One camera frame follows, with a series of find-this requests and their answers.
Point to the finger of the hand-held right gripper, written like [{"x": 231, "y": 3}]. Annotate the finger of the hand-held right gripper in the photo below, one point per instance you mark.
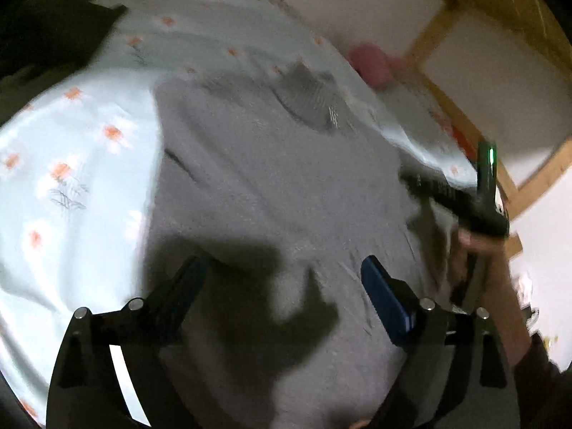
[{"x": 435, "y": 192}]

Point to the person's right hand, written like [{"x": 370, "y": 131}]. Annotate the person's right hand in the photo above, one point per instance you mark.
[{"x": 469, "y": 254}]

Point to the small daisy bed sheet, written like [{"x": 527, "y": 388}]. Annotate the small daisy bed sheet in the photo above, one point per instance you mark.
[{"x": 424, "y": 111}]

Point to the grey knit sweater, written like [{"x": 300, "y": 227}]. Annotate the grey knit sweater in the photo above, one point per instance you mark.
[{"x": 286, "y": 196}]

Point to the striped red cloth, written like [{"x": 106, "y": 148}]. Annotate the striped red cloth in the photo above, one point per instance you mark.
[{"x": 460, "y": 136}]

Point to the wooden bed frame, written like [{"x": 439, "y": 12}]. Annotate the wooden bed frame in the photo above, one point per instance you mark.
[{"x": 451, "y": 98}]

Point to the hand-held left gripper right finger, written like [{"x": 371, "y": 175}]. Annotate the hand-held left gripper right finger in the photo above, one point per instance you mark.
[{"x": 385, "y": 297}]

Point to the pink plush toy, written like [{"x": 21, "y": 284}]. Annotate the pink plush toy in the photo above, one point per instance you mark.
[{"x": 373, "y": 65}]

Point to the daisy print duvet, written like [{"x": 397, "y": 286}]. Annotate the daisy print duvet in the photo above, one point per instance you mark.
[{"x": 80, "y": 165}]

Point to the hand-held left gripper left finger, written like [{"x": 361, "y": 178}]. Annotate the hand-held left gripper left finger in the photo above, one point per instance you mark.
[{"x": 191, "y": 279}]

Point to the person's right forearm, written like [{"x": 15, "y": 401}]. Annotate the person's right forearm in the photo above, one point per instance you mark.
[{"x": 514, "y": 321}]

